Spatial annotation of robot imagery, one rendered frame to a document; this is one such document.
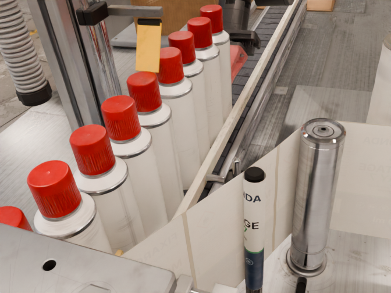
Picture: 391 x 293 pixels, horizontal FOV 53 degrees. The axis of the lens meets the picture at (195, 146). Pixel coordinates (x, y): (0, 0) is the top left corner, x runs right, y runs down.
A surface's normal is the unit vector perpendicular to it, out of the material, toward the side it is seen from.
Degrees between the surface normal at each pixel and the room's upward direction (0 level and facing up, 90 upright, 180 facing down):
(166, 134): 90
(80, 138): 2
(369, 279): 0
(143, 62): 63
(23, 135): 0
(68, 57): 90
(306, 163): 90
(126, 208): 90
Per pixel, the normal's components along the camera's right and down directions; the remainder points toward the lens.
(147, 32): -0.36, 0.18
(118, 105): -0.11, -0.81
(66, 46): -0.36, 0.59
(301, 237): -0.63, 0.52
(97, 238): 0.90, 0.19
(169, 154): 0.77, 0.33
